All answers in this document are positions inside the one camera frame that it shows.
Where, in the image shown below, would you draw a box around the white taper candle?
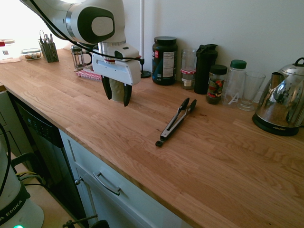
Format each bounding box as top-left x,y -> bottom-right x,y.
140,0 -> 146,59

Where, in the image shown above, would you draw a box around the glass French press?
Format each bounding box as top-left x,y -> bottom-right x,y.
70,44 -> 93,72

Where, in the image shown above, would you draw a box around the spice jar with black lid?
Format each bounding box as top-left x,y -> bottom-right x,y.
205,64 -> 228,105

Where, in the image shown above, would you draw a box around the stainless steel electric kettle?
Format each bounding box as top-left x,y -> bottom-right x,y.
252,57 -> 304,137

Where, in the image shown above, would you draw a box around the red checkered book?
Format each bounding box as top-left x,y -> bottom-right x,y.
76,69 -> 103,83

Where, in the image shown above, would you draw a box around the black dishwasher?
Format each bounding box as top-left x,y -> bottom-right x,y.
10,94 -> 90,228

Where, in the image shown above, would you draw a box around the black candle holder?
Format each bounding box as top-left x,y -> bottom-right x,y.
138,56 -> 152,79

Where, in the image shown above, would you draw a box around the black protein powder tub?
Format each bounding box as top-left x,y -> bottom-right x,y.
152,36 -> 179,86

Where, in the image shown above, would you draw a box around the grey cutlery caddy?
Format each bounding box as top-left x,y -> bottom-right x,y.
38,41 -> 60,63

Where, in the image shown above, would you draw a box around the steel tongs with black tips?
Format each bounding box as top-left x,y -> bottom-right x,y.
155,97 -> 198,148

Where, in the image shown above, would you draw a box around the green ribbed holder cup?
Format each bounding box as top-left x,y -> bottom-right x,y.
109,78 -> 127,102

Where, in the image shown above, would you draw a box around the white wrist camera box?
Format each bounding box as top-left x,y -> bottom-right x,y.
108,45 -> 140,63

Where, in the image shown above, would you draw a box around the grey cabinet door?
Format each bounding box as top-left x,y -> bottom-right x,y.
75,166 -> 100,226

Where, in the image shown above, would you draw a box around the white container with red lid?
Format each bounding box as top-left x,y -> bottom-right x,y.
0,38 -> 22,64

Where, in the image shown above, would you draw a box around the glass jar with checkered band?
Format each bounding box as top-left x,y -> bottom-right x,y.
180,48 -> 198,90

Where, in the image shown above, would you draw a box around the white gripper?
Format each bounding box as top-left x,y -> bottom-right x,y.
92,52 -> 142,107

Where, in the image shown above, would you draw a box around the clear bottle with green lid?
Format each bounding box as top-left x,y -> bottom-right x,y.
221,59 -> 247,107

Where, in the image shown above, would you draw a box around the grey drawer front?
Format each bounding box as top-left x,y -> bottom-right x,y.
58,129 -> 190,228

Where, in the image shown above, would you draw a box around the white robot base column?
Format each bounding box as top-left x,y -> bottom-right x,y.
0,140 -> 45,228

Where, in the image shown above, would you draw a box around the yellow cables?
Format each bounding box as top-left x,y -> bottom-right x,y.
16,171 -> 40,182

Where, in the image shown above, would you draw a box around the metal drawer handle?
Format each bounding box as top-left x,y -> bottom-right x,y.
92,171 -> 122,196

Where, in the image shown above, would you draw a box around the black shaker bottle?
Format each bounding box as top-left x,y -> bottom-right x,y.
193,43 -> 219,95

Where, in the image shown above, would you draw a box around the clear drinking glass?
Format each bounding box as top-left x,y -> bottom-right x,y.
237,71 -> 266,112

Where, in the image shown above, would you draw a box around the black metal clamp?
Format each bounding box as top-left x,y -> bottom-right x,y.
62,213 -> 110,228

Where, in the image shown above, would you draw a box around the glass food container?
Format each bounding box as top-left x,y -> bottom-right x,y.
20,48 -> 42,61

